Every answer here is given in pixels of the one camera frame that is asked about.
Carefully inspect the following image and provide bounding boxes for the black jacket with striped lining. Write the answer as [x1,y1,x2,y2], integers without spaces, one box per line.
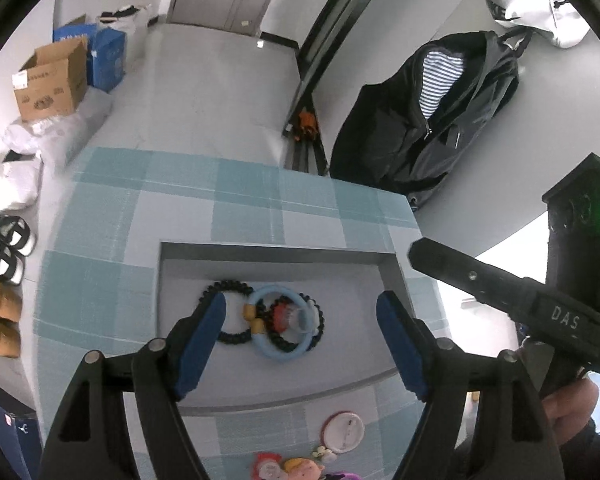
[328,30,522,212]

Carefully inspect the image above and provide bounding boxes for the blue checked tablecloth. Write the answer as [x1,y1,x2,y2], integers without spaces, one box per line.
[34,146,451,480]

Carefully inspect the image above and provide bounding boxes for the white plastic bags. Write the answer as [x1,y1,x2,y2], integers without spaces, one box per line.
[0,91,117,211]

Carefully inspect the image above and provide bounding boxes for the orange and black tool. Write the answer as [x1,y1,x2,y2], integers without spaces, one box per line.
[289,106,320,142]

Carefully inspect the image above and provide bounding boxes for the black and white sandals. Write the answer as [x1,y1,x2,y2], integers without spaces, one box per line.
[0,214,37,287]

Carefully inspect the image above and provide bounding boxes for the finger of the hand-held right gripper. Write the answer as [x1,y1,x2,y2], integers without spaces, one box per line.
[407,237,542,322]

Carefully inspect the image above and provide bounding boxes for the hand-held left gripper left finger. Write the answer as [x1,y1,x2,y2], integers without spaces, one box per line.
[39,291,228,480]

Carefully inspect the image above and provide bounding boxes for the blue cardboard box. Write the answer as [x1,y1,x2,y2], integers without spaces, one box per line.
[52,22,128,94]

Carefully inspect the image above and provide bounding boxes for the red and white charm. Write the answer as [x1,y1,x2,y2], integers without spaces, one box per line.
[272,304,306,333]

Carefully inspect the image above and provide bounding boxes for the brown slippers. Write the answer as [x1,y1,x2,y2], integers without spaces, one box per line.
[0,277,24,359]

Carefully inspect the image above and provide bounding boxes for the brown cardboard box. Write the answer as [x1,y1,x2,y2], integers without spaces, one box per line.
[12,37,89,122]

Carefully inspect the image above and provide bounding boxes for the colourful cartoon figure toy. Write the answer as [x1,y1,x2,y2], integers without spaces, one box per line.
[251,452,327,480]

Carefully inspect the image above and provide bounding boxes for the person's right hand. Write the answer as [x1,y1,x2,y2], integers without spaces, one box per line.
[541,376,600,433]

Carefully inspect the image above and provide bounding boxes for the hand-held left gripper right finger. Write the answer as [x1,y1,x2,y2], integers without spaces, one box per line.
[376,290,567,480]

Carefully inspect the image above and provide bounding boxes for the grey jewelry tray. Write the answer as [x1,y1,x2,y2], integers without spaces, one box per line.
[156,240,433,417]

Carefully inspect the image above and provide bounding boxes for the white bag with black items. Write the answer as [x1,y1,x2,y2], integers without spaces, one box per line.
[96,3,152,37]

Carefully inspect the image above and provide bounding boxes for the black bead bracelet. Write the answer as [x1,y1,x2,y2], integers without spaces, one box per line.
[196,280,255,346]
[258,294,327,354]

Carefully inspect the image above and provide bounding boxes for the round white red-rimmed badge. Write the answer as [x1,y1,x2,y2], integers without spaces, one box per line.
[321,411,366,454]

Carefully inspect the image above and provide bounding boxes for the dark blue box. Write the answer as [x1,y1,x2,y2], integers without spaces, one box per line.
[0,389,42,480]

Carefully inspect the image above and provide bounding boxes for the light blue ring bracelet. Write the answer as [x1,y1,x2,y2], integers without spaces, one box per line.
[242,284,319,364]

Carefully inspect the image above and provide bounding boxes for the person's right forearm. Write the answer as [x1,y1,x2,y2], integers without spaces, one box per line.
[550,417,600,480]

